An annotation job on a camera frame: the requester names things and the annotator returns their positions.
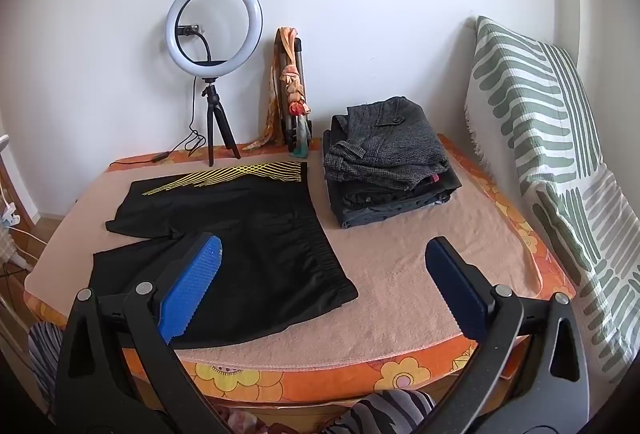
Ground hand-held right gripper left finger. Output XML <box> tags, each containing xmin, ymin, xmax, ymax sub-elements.
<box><xmin>55</xmin><ymin>234</ymin><xmax>227</xmax><ymax>434</ymax></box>

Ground blue folded jeans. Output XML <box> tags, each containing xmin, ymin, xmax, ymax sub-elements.
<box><xmin>340</xmin><ymin>199</ymin><xmax>451</xmax><ymax>230</ymax></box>

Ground grey tweed folded pants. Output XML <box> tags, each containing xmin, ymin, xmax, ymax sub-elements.
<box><xmin>324</xmin><ymin>96</ymin><xmax>451</xmax><ymax>190</ymax></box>

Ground black tripod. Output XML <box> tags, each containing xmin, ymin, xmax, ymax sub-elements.
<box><xmin>202</xmin><ymin>78</ymin><xmax>241</xmax><ymax>167</ymax></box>

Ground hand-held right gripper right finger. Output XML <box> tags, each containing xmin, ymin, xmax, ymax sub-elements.
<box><xmin>425</xmin><ymin>236</ymin><xmax>592</xmax><ymax>434</ymax></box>

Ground black shorts with yellow stripes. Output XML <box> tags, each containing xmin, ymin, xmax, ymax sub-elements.
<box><xmin>87</xmin><ymin>160</ymin><xmax>360</xmax><ymax>350</ymax></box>

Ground peach blanket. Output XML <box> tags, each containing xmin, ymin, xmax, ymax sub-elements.
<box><xmin>24</xmin><ymin>149</ymin><xmax>543</xmax><ymax>367</ymax></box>

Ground orange floral sheet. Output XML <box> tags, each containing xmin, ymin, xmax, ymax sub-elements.
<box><xmin>25</xmin><ymin>134</ymin><xmax>576</xmax><ymax>402</ymax></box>

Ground person's striped clothing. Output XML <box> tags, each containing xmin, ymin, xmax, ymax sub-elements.
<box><xmin>27</xmin><ymin>321</ymin><xmax>436</xmax><ymax>434</ymax></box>

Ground white drying rack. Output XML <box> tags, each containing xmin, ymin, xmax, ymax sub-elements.
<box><xmin>0</xmin><ymin>134</ymin><xmax>36</xmax><ymax>275</ymax></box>

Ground black folded pants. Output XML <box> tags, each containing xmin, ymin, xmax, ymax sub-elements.
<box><xmin>326</xmin><ymin>171</ymin><xmax>463</xmax><ymax>215</ymax></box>

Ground brown wooden furniture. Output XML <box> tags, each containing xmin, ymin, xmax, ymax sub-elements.
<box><xmin>0</xmin><ymin>159</ymin><xmax>16</xmax><ymax>215</ymax></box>

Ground green striped white pillow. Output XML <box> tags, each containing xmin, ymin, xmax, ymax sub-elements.
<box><xmin>462</xmin><ymin>15</ymin><xmax>640</xmax><ymax>377</ymax></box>

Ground orange patterned scarf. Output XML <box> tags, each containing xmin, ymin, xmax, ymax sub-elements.
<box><xmin>243</xmin><ymin>26</ymin><xmax>313</xmax><ymax>160</ymax></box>

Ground black cable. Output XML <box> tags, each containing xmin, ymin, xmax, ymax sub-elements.
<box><xmin>110</xmin><ymin>76</ymin><xmax>207</xmax><ymax>165</ymax></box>

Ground black phone holder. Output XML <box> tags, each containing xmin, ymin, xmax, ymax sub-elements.
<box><xmin>176</xmin><ymin>23</ymin><xmax>226</xmax><ymax>67</ymax></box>

